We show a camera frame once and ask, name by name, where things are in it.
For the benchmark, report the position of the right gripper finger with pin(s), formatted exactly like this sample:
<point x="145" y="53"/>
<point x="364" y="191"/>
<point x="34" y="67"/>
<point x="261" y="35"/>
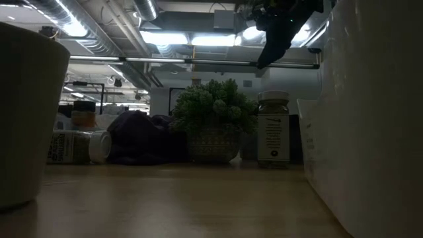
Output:
<point x="276" y="46"/>

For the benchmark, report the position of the glass herb jar white lid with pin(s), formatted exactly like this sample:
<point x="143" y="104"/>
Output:
<point x="273" y="139"/>

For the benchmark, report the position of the white plastic bin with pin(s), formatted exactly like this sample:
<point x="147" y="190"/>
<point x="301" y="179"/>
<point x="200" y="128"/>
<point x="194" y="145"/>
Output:
<point x="370" y="139"/>

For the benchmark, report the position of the everything seasoning jar white cap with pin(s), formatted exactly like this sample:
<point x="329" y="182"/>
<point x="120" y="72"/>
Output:
<point x="99" y="147"/>

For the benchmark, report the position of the dark lid spice jar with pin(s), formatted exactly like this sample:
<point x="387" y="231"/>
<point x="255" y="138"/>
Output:
<point x="83" y="119"/>

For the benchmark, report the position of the grey ceiling junction box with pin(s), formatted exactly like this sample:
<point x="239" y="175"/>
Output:
<point x="224" y="19"/>

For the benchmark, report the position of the ceiling light panel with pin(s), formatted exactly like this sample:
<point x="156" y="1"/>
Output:
<point x="163" y="38"/>
<point x="213" y="40"/>

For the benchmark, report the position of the green artificial plant in pot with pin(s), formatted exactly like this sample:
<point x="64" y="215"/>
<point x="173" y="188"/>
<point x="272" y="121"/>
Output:
<point x="215" y="109"/>

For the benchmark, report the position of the purple cloth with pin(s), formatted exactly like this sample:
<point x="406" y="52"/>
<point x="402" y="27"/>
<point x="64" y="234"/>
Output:
<point x="142" y="139"/>

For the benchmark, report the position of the white cup at left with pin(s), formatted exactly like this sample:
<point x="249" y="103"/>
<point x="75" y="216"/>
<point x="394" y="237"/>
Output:
<point x="29" y="115"/>

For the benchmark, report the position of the silver frame bar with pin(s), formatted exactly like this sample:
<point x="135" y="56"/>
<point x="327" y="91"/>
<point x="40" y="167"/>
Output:
<point x="215" y="61"/>

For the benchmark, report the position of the black rectangular frame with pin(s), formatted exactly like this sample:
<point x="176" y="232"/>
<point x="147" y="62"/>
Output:
<point x="170" y="99"/>

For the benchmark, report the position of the silver spiral ventilation duct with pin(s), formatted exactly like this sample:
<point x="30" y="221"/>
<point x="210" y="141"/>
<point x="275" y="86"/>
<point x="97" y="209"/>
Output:
<point x="146" y="8"/>

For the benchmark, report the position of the black metal rack frame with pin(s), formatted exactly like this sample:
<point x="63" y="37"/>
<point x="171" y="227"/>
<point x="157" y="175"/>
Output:
<point x="102" y="99"/>

